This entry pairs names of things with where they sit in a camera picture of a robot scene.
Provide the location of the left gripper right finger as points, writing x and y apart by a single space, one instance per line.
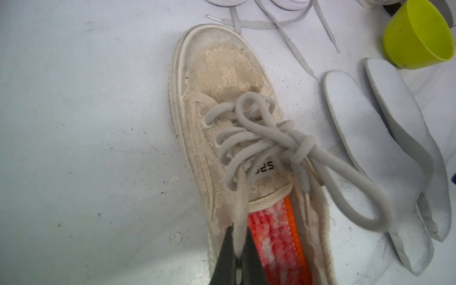
251 267

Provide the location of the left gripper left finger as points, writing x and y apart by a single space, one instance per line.
225 269

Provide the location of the red orange shoe insole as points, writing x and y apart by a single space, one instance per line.
278 244

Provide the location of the white shoe insole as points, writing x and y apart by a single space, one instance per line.
411 133
374 152

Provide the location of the white sneaker with laces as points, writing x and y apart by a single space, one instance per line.
302 8

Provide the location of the lime green plastic bowl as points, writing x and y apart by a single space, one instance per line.
417 36

